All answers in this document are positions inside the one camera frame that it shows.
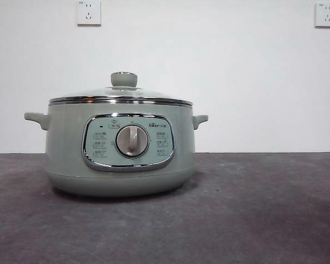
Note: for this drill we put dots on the glass lid with green knob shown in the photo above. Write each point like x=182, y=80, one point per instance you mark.
x=123, y=79

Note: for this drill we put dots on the pale green electric pot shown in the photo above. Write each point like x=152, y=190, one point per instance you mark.
x=63, y=148

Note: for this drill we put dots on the white wall socket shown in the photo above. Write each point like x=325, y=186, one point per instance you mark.
x=325, y=15
x=89, y=13

